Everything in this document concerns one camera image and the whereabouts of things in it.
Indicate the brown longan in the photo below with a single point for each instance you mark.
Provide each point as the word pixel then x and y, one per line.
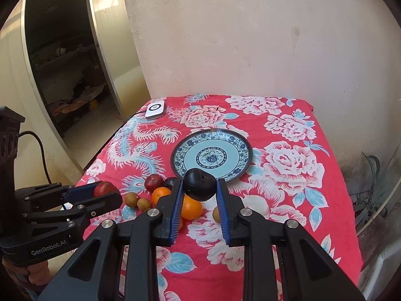
pixel 144 204
pixel 130 199
pixel 217 214

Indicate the yellow round object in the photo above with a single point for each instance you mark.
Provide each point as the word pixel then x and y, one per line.
pixel 93 104

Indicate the white pipe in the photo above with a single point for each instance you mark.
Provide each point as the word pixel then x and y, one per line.
pixel 383 208

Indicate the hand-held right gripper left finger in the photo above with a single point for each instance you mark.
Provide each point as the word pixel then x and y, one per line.
pixel 177 213

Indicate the orange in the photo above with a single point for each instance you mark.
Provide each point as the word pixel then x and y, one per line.
pixel 191 210
pixel 159 194

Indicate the dark purple plum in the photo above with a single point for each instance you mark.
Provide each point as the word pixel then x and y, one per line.
pixel 199 185
pixel 170 182

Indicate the person's left hand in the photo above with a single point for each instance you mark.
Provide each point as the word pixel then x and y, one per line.
pixel 39 274

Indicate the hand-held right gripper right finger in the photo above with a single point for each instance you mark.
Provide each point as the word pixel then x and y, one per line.
pixel 223 216

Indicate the red apple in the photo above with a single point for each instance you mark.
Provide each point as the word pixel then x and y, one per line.
pixel 105 188

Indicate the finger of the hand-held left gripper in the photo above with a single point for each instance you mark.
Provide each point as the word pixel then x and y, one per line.
pixel 100 203
pixel 78 192

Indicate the grey door frame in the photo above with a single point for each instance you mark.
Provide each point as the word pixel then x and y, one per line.
pixel 103 65

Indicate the dark metal scrap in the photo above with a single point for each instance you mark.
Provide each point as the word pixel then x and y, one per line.
pixel 368 194

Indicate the blue patterned ceramic plate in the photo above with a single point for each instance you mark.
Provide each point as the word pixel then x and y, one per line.
pixel 216 150

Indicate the red plum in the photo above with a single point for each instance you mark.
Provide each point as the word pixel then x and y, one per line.
pixel 154 182

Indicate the red floral blanket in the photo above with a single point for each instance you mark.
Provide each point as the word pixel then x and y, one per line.
pixel 282 163

